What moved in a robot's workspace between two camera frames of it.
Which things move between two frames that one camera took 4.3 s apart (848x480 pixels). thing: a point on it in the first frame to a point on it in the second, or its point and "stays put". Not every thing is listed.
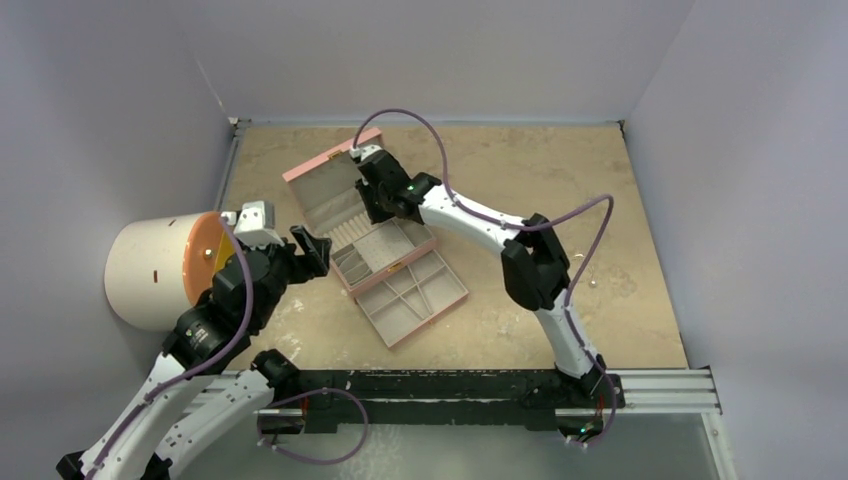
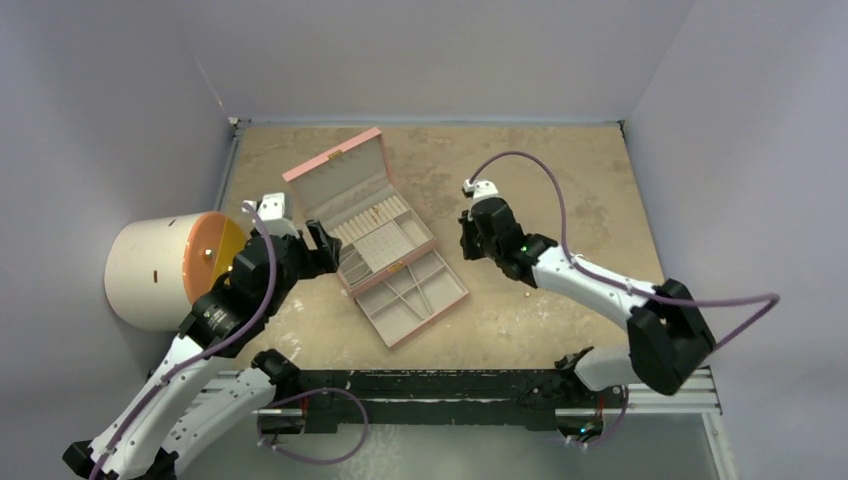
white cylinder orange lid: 157,269 stays put
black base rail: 443,400 stays put
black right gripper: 371,198 to 474,237
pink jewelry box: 333,207 stays put
